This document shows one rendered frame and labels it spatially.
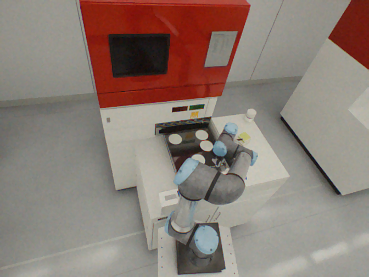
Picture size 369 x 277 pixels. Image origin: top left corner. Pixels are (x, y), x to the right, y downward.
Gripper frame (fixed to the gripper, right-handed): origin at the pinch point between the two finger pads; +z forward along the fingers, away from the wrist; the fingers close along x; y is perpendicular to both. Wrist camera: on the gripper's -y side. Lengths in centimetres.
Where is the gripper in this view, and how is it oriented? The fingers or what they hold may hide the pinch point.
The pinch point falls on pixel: (218, 166)
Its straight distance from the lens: 150.9
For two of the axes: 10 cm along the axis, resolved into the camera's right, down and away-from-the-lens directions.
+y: -7.0, -5.9, 3.9
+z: -1.3, 6.5, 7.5
